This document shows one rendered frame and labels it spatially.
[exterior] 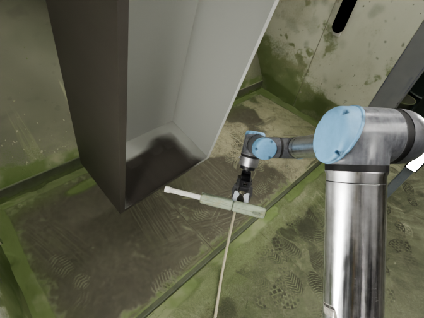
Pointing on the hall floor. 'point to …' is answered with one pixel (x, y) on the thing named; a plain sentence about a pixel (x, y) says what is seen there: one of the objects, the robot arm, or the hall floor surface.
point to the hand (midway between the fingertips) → (238, 206)
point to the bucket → (407, 103)
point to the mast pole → (398, 180)
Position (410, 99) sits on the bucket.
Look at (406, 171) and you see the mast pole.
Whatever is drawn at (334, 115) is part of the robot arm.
